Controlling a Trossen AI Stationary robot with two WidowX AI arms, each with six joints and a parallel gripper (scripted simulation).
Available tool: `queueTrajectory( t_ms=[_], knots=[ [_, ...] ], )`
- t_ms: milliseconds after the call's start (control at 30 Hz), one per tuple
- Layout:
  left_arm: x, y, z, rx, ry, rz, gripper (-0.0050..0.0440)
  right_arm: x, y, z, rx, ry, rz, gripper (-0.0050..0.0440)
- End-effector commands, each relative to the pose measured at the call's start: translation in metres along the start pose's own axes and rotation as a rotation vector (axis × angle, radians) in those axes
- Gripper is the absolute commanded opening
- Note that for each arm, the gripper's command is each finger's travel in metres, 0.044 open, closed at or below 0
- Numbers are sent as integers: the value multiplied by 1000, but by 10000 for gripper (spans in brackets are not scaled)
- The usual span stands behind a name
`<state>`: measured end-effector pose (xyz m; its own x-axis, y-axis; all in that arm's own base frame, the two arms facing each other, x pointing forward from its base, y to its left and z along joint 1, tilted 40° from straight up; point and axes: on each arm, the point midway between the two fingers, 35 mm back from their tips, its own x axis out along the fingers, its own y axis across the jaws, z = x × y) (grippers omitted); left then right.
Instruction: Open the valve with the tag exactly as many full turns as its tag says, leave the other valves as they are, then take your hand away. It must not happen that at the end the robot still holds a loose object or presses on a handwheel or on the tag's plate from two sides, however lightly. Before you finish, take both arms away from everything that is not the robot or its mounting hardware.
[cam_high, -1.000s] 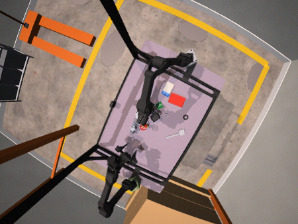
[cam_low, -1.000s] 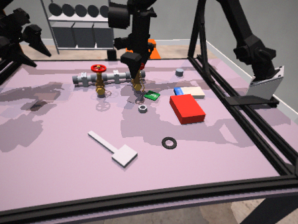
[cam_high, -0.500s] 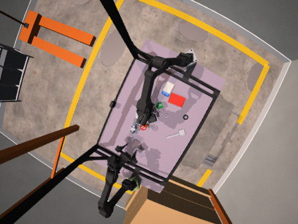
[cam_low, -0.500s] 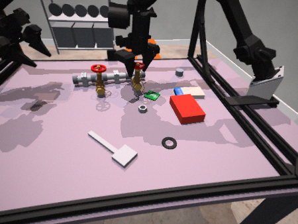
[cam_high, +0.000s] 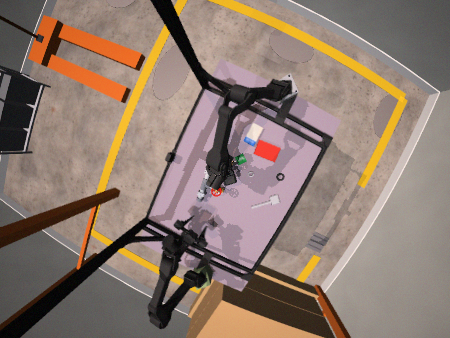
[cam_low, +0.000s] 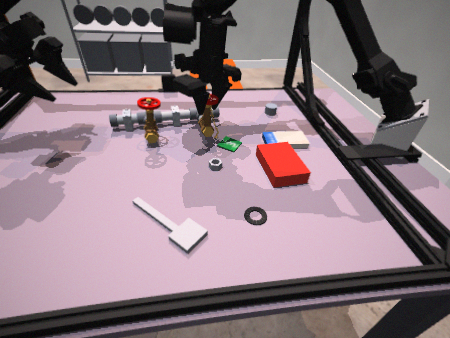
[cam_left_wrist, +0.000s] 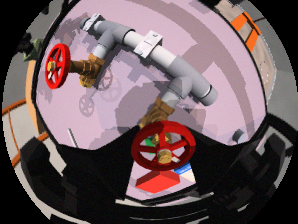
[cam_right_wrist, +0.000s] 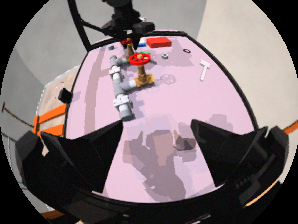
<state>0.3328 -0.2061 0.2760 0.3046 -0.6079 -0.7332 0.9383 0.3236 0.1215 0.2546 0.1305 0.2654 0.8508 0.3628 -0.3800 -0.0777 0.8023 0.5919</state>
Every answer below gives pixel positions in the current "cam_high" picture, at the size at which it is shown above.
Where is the red rectangular block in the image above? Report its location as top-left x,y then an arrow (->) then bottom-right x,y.
254,140 -> 281,162

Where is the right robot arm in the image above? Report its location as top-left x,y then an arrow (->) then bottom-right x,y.
148,229 -> 208,329

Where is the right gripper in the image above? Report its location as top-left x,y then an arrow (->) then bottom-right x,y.
174,215 -> 208,250

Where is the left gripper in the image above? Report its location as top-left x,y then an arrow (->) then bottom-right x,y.
223,166 -> 237,186

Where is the grey pipe with red valve handwheels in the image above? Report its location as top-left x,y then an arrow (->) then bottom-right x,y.
197,169 -> 224,202

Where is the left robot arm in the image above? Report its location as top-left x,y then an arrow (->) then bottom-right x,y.
206,79 -> 292,191

